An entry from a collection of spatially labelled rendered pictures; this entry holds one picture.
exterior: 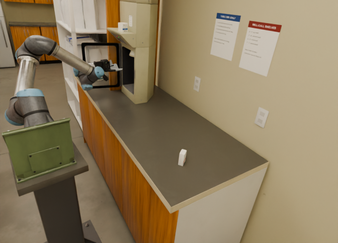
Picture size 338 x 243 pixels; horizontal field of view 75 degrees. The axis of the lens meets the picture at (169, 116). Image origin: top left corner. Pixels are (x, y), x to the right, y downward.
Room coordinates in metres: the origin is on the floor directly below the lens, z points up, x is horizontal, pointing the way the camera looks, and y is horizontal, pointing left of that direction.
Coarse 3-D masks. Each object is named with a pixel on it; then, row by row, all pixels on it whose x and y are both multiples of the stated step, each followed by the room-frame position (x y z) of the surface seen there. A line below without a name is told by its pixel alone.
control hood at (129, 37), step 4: (108, 28) 1.87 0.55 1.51; (112, 28) 1.88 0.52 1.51; (116, 28) 1.90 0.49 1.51; (112, 32) 1.83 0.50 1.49; (116, 32) 1.71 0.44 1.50; (120, 32) 1.69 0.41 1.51; (124, 32) 1.71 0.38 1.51; (128, 32) 1.73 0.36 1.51; (120, 36) 1.70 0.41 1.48; (124, 36) 1.65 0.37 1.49; (128, 36) 1.67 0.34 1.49; (132, 36) 1.69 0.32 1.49; (124, 40) 1.71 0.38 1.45; (128, 40) 1.67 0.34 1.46; (132, 40) 1.69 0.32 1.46; (128, 44) 1.71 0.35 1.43; (132, 44) 1.69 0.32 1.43
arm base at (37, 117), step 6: (30, 114) 0.92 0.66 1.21; (36, 114) 0.92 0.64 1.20; (42, 114) 0.94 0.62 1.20; (48, 114) 0.97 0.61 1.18; (24, 120) 0.91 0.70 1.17; (30, 120) 0.89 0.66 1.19; (36, 120) 0.90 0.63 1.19; (42, 120) 0.91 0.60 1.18; (48, 120) 0.94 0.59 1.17; (24, 126) 0.89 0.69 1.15
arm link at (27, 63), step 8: (24, 48) 1.30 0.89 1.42; (16, 56) 1.33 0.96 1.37; (24, 56) 1.27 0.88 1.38; (32, 56) 1.30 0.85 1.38; (40, 56) 1.35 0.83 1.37; (24, 64) 1.24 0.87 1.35; (32, 64) 1.27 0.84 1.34; (24, 72) 1.20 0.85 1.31; (32, 72) 1.24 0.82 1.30; (24, 80) 1.16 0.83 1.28; (32, 80) 1.20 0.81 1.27; (16, 88) 1.12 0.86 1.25; (24, 88) 1.12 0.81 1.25; (32, 88) 1.17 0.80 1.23; (8, 112) 0.99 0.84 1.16; (8, 120) 0.99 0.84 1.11; (16, 120) 0.98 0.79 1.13
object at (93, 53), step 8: (88, 48) 1.84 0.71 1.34; (96, 48) 1.87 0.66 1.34; (104, 48) 1.89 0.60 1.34; (112, 48) 1.92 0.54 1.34; (88, 56) 1.84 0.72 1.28; (96, 56) 1.86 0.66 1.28; (104, 56) 1.89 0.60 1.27; (112, 56) 1.92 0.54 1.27; (104, 72) 1.89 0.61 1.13; (112, 72) 1.92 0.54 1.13; (104, 80) 1.89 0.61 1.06; (112, 80) 1.92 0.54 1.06
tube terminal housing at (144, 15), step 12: (120, 12) 1.95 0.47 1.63; (132, 12) 1.75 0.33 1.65; (144, 12) 1.74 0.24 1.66; (156, 12) 1.93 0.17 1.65; (132, 24) 1.75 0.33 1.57; (144, 24) 1.74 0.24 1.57; (156, 24) 1.95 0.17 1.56; (144, 36) 1.74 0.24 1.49; (132, 48) 1.75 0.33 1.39; (144, 48) 1.74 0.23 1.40; (144, 60) 1.74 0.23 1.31; (144, 72) 1.75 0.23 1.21; (144, 84) 1.75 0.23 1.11; (132, 96) 1.75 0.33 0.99; (144, 96) 1.75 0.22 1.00
